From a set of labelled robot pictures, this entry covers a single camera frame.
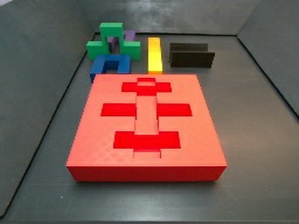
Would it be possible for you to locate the purple U-shaped block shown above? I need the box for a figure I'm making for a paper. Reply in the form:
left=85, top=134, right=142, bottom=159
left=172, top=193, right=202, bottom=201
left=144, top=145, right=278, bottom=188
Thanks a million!
left=106, top=30, right=136, bottom=53

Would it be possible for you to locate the red board with recesses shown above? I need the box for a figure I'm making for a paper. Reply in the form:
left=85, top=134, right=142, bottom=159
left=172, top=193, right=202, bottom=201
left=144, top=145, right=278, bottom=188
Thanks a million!
left=66, top=74, right=226, bottom=182

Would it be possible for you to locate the blue U-shaped block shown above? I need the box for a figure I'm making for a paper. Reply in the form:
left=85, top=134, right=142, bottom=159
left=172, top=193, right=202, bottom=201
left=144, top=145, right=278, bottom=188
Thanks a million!
left=89, top=54, right=130, bottom=80

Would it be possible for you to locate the yellow long bar block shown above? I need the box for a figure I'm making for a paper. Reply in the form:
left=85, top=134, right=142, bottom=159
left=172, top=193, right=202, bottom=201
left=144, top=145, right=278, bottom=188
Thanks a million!
left=146, top=38, right=162, bottom=74

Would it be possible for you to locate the green stepped arch block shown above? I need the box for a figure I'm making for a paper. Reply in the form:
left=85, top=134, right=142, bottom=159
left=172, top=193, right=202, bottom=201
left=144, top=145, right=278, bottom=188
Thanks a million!
left=86, top=23, right=141, bottom=60

